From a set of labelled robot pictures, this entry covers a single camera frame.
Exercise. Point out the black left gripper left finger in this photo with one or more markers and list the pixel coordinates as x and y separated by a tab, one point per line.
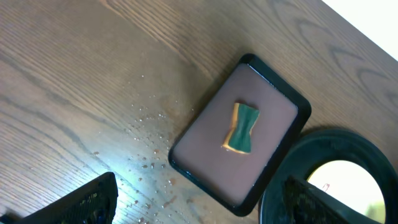
92	203

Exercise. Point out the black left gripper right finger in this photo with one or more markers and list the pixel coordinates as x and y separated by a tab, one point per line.
304	203

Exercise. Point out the yellow plate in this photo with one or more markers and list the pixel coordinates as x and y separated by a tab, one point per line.
353	186

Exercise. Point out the orange green scrub sponge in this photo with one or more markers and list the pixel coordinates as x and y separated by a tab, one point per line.
238	138

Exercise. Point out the round black serving tray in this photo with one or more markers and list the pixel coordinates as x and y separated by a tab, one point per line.
314	150

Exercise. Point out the black rectangular tray brown liquid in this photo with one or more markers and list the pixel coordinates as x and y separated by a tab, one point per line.
204	154

